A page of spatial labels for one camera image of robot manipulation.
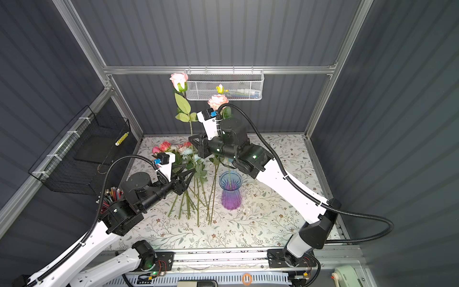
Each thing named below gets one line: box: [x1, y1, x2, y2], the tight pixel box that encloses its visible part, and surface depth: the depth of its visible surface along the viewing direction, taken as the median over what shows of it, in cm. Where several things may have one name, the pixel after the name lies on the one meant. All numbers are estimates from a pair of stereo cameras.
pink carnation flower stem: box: [207, 83, 229, 113], surface depth 64 cm
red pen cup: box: [95, 185, 124, 215], surface depth 79 cm
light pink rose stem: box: [169, 72, 198, 137], surface depth 56 cm
